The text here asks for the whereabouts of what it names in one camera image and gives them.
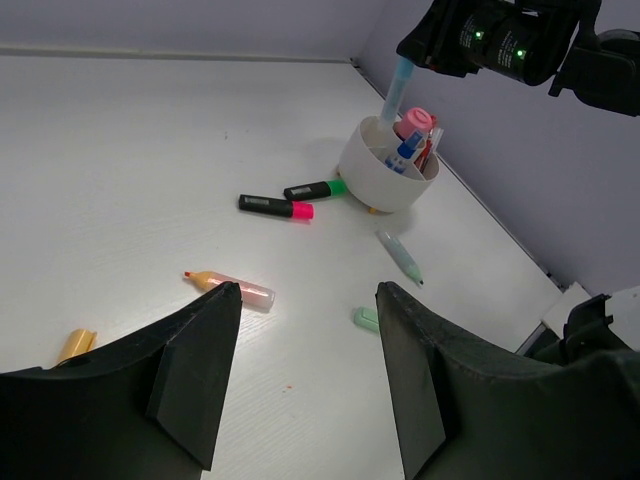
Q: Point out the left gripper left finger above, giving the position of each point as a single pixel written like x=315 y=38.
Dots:
x=147 y=406

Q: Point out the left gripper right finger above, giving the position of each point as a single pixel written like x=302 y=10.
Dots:
x=465 y=408

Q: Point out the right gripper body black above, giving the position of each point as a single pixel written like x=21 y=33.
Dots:
x=523 y=40

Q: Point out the orange marker cap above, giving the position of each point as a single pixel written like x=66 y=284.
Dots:
x=79 y=342

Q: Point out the blue highlighter marker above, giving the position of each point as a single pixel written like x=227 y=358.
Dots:
x=402 y=75

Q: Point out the red gel pen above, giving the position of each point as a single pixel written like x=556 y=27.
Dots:
x=432 y=143

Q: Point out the blue spray bottle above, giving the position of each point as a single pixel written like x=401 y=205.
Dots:
x=400 y=158

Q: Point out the green highlighter marker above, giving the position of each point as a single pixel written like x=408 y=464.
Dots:
x=401 y=256

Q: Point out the black green highlighter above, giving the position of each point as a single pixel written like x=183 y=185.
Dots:
x=315 y=191

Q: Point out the black pink highlighter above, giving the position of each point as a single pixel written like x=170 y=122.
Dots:
x=276 y=207

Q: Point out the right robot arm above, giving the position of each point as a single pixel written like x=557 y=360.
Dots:
x=601 y=69

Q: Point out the green marker cap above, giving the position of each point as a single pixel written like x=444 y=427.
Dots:
x=366 y=318

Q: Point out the white round container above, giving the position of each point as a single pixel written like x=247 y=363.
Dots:
x=371 y=181

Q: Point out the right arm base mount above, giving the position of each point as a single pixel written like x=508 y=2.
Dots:
x=587 y=330

